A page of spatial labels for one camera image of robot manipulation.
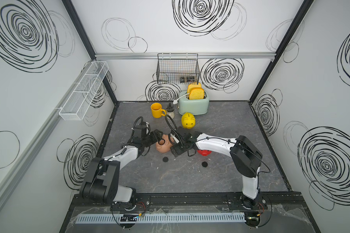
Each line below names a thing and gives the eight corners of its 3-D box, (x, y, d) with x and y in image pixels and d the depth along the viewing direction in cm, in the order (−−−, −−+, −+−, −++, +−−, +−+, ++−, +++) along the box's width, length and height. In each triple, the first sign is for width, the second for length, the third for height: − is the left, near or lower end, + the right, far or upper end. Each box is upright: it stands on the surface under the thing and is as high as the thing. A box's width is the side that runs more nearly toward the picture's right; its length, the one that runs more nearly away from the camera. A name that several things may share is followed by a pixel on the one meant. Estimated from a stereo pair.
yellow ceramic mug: (157, 122, 109) (155, 113, 102) (150, 114, 115) (148, 105, 107) (165, 117, 112) (165, 109, 105) (159, 109, 118) (157, 100, 110)
